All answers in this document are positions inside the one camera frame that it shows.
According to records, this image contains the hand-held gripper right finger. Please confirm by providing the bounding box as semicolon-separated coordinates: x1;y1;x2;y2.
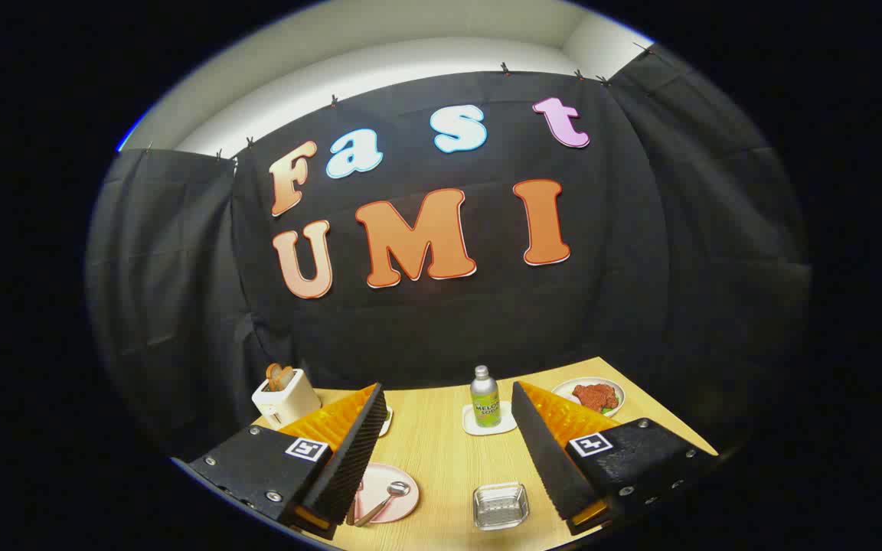
511;380;720;536

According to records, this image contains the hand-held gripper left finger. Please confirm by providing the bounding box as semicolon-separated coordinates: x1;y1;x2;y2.
188;383;388;540

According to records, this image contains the metal spoon with brown handle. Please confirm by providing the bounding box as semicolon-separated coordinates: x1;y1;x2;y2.
354;481;411;527

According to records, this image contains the white square coaster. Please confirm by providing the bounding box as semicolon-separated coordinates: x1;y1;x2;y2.
462;401;518;437

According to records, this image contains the white oval plate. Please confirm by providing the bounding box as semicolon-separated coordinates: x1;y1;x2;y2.
551;377;626;418

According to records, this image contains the pink round plate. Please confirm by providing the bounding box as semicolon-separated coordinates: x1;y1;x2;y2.
349;462;420;525

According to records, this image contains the brown meat patty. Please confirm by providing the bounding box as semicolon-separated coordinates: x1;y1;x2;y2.
572;383;619;412

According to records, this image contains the green soda bottle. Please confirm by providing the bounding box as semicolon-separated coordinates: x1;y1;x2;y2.
470;365;501;428

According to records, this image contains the cream toaster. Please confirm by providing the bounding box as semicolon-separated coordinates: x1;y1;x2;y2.
251;368;322;429

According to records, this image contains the metal wire cutlery basket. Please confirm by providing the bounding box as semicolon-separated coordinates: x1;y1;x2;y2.
472;482;530;531

